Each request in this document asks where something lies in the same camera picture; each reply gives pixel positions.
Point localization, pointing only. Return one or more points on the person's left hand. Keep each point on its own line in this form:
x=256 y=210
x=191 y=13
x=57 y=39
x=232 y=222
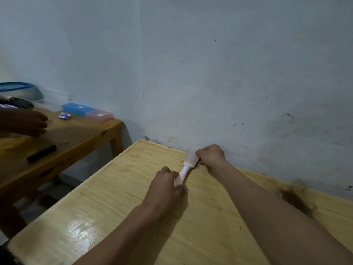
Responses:
x=162 y=193

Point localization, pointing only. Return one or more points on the blue plastic box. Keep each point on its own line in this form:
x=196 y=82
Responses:
x=77 y=108

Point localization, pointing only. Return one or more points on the small black device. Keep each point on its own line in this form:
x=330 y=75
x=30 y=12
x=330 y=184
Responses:
x=20 y=103

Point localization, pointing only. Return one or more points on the person's right forearm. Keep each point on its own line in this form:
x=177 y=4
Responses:
x=275 y=223

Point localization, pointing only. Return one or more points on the pink hairbrush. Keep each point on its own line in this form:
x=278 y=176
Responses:
x=189 y=162

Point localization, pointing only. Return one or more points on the small blue batteries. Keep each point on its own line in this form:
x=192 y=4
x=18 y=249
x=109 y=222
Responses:
x=65 y=116

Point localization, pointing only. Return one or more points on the person's right hand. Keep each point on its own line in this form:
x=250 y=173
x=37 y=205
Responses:
x=213 y=157

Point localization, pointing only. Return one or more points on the dark brown wooden table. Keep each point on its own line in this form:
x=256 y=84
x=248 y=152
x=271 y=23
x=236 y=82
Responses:
x=82 y=132

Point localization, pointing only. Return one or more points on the person's left forearm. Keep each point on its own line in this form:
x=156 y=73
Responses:
x=118 y=240

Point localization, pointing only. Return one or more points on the container with blue lid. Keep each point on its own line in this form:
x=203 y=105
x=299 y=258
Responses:
x=19 y=89

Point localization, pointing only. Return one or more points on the pink plastic box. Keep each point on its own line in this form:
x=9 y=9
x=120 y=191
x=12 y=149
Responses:
x=100 y=116

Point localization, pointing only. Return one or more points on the brown hair clump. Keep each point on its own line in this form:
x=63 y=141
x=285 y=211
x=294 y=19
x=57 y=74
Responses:
x=296 y=201

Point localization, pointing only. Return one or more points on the light wooden table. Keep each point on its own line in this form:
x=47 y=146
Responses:
x=110 y=204

